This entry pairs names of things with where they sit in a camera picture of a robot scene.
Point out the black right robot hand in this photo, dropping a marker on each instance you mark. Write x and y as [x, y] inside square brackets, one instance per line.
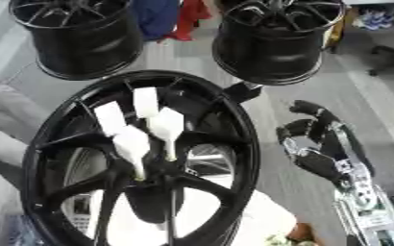
[319, 160]

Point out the black wheel rim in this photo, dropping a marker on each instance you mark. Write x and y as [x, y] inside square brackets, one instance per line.
[82, 41]
[273, 41]

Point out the blue garment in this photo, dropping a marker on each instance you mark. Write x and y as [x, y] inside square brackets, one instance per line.
[155, 16]

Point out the red garment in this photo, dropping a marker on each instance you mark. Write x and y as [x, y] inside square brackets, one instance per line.
[189, 19]

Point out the black spoked wheel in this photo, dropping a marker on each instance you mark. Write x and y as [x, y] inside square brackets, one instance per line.
[237, 134]

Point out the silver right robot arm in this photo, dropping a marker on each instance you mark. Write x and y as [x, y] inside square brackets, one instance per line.
[371, 211]

